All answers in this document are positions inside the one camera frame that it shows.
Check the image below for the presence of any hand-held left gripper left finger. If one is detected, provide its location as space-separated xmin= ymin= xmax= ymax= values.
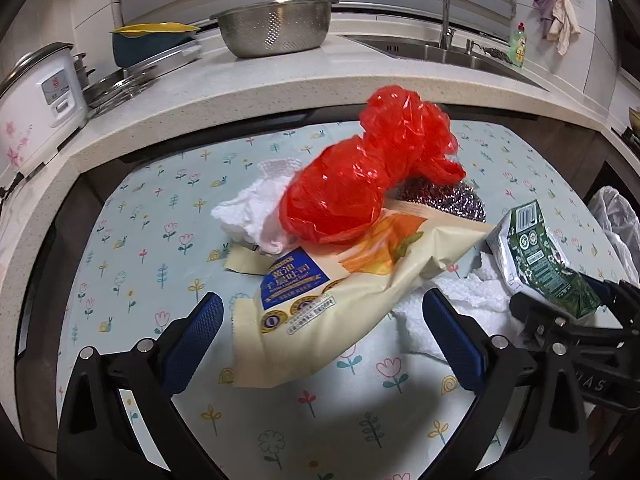
xmin=57 ymin=292 xmax=226 ymax=480

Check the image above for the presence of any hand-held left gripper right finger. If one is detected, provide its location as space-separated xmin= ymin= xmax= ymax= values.
xmin=422 ymin=289 xmax=588 ymax=480

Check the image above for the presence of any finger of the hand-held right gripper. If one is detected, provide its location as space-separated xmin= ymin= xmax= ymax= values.
xmin=585 ymin=277 xmax=640 ymax=313
xmin=509 ymin=291 xmax=640 ymax=362

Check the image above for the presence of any white tissue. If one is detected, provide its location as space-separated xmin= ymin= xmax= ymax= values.
xmin=391 ymin=252 xmax=526 ymax=366

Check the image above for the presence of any green carton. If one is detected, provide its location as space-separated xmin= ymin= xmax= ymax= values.
xmin=486 ymin=199 xmax=603 ymax=320

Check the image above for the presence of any trash bin with white liner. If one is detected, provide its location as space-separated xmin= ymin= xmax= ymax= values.
xmin=587 ymin=185 xmax=640 ymax=286

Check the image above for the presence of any cream bread bag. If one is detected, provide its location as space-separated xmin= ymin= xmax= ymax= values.
xmin=225 ymin=197 xmax=496 ymax=390

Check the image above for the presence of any steel wool scourer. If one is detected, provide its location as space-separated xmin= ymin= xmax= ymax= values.
xmin=395 ymin=176 xmax=488 ymax=222

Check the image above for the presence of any white paper towel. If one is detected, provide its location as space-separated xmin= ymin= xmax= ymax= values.
xmin=211 ymin=157 xmax=303 ymax=255

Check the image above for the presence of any red plastic bag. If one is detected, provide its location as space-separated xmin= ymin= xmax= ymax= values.
xmin=279 ymin=86 xmax=467 ymax=246

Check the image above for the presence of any floral printed tablecloth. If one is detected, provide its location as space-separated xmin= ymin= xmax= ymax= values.
xmin=57 ymin=120 xmax=640 ymax=480

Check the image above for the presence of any kitchen counter with cabinets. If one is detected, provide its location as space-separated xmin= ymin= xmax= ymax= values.
xmin=0 ymin=15 xmax=640 ymax=411

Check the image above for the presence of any green dish soap bottle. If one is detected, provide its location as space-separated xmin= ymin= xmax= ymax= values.
xmin=510 ymin=22 xmax=530 ymax=68

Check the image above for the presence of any cream hanging cloth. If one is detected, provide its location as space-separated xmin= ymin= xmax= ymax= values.
xmin=546 ymin=0 xmax=582 ymax=57

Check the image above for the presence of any steel steamer rack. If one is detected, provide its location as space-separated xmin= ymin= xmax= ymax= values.
xmin=82 ymin=67 xmax=161 ymax=111

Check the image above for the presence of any steel sink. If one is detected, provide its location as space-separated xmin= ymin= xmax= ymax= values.
xmin=345 ymin=35 xmax=531 ymax=81

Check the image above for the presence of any white rice cooker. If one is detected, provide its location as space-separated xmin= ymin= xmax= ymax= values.
xmin=0 ymin=42 xmax=90 ymax=181

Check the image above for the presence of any purple hanging cloth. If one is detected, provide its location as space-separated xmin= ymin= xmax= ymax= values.
xmin=531 ymin=0 xmax=558 ymax=38

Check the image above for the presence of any steel tray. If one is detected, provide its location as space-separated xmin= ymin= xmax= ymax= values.
xmin=120 ymin=39 xmax=203 ymax=81

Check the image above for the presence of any yellow blue basin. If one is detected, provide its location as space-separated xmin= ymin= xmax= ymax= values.
xmin=110 ymin=22 xmax=202 ymax=68

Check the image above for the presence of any chrome faucet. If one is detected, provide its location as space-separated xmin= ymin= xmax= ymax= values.
xmin=406 ymin=0 xmax=457 ymax=51

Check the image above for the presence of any steel colander bowl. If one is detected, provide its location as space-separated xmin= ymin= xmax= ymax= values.
xmin=210 ymin=0 xmax=341 ymax=59

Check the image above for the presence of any black power cord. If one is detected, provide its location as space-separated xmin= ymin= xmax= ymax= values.
xmin=0 ymin=172 xmax=26 ymax=201

